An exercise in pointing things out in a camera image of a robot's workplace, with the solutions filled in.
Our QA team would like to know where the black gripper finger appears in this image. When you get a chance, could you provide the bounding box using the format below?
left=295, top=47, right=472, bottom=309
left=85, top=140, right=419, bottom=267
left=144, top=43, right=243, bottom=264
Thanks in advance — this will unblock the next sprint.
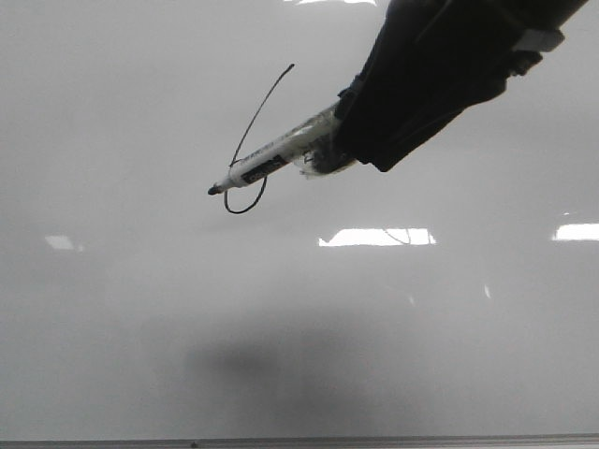
left=333, top=0, right=584, bottom=172

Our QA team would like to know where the white black whiteboard marker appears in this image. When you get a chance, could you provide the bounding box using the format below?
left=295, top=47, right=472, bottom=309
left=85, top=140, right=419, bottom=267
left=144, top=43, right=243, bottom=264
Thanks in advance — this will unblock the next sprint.
left=208, top=102, right=356, bottom=196

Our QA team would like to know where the white whiteboard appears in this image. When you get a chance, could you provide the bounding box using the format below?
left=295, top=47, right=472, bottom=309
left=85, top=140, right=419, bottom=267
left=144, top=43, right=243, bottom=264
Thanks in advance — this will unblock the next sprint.
left=1, top=1, right=598, bottom=441

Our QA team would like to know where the grey aluminium whiteboard frame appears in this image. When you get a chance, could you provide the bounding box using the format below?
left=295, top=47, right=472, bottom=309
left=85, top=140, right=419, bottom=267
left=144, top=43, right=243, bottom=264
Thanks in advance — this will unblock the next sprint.
left=1, top=433, right=598, bottom=448

